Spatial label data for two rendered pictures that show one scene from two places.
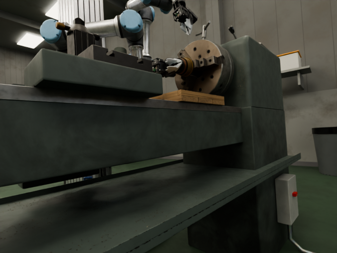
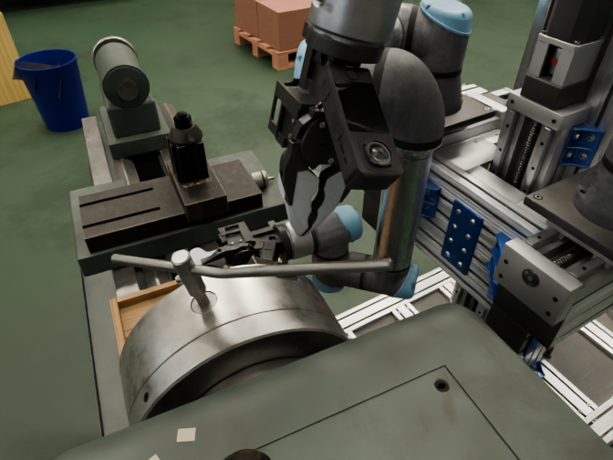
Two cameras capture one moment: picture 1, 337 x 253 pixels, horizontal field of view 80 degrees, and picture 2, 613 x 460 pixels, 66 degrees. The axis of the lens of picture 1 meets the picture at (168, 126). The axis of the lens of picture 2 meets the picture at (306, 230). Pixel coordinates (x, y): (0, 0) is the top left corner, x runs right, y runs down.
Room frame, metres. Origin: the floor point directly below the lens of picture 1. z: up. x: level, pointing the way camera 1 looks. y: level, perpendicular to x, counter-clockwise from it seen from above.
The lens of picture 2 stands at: (1.34, -0.53, 1.67)
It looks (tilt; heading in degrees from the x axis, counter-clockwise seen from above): 40 degrees down; 111
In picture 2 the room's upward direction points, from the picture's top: straight up
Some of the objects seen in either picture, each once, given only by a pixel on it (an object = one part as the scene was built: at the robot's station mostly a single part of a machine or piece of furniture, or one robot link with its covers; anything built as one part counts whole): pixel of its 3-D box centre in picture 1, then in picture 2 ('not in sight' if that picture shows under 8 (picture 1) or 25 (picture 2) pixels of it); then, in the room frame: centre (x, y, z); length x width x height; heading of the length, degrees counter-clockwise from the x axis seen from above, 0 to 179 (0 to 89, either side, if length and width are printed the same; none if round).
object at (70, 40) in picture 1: (81, 49); (187, 156); (0.71, 0.29, 1.07); 0.07 x 0.07 x 0.10; 46
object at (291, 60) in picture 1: (283, 65); not in sight; (3.38, -2.00, 1.76); 0.48 x 0.40 x 0.27; 51
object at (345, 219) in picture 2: not in sight; (331, 229); (1.13, 0.15, 1.07); 0.11 x 0.08 x 0.09; 46
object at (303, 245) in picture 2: not in sight; (295, 237); (1.07, 0.10, 1.08); 0.08 x 0.05 x 0.08; 136
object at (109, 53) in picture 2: not in sight; (126, 94); (0.25, 0.64, 1.01); 0.30 x 0.20 x 0.29; 136
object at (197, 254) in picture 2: (171, 60); (198, 260); (0.94, -0.03, 1.09); 0.09 x 0.06 x 0.03; 46
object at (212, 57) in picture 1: (207, 62); not in sight; (0.99, -0.21, 1.09); 0.12 x 0.11 x 0.05; 46
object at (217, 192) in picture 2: not in sight; (196, 185); (0.73, 0.28, 1.00); 0.20 x 0.10 x 0.05; 136
